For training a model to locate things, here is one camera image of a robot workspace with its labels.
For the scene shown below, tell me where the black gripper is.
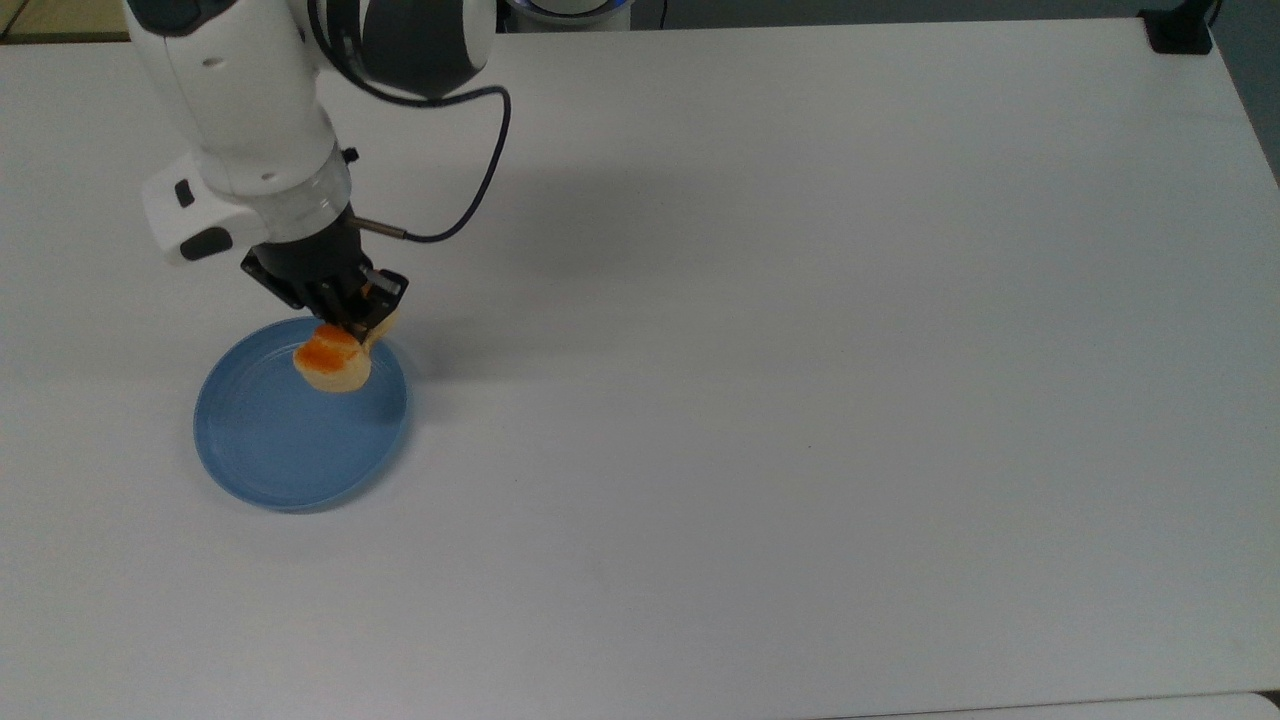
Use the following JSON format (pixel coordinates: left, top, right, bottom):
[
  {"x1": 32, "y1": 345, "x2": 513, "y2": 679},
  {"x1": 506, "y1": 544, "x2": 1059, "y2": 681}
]
[{"x1": 239, "y1": 214, "x2": 410, "y2": 338}]

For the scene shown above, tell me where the orange glazed bread loaf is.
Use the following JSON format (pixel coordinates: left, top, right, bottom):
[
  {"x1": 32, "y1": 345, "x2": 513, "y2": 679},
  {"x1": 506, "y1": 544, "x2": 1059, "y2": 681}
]
[{"x1": 292, "y1": 300, "x2": 401, "y2": 394}]

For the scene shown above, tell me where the blue round plate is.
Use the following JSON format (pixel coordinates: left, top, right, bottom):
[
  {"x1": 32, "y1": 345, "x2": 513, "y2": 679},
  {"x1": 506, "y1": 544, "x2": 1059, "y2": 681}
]
[{"x1": 192, "y1": 317, "x2": 410, "y2": 514}]

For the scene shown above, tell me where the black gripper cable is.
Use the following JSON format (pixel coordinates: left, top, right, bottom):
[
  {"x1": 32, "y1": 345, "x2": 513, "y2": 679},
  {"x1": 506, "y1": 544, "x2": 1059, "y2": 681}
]
[{"x1": 308, "y1": 0, "x2": 513, "y2": 244}]

